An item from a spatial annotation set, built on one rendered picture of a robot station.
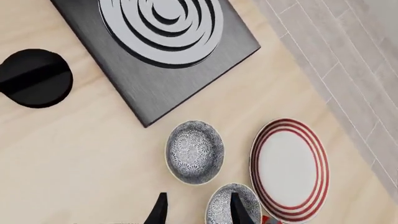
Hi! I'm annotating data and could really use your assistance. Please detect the white plate with red rings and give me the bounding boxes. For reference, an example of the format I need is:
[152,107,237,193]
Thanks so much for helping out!
[249,118,330,222]

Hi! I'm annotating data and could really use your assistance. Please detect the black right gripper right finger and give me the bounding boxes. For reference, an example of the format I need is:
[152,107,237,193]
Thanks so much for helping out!
[230,192,251,224]

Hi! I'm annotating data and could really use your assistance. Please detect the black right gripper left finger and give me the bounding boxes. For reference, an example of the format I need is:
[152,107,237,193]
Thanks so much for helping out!
[143,192,170,224]

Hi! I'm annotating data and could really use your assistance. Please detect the red patterned object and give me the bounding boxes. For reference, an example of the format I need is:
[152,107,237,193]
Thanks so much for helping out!
[261,214,281,224]

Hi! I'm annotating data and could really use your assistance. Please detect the round black stove knob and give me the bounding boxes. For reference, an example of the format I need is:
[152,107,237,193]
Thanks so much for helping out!
[0,48,75,109]

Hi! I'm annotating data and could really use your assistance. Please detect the flat black stove plate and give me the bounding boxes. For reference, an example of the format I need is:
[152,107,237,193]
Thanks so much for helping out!
[49,0,261,129]

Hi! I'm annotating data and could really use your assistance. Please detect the patterned black white bowl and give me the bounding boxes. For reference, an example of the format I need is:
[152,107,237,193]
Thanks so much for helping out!
[203,182,264,224]
[164,119,225,187]

